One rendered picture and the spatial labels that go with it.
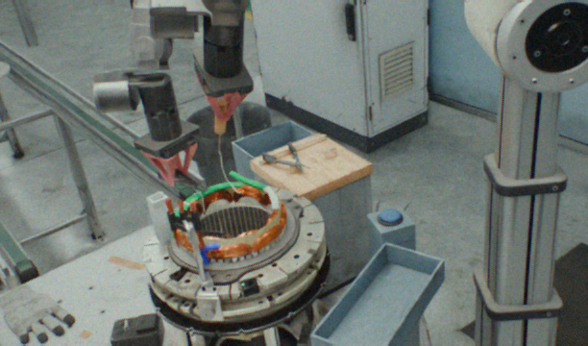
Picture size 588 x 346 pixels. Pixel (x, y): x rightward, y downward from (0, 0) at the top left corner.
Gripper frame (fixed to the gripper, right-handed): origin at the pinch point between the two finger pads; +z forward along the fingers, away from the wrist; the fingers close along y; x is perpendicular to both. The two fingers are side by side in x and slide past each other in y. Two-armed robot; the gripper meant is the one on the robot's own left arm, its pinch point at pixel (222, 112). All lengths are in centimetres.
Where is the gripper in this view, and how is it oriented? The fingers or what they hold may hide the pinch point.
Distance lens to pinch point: 103.5
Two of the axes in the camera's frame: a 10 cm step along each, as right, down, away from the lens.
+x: 9.2, -2.0, 3.3
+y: 3.7, 6.9, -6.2
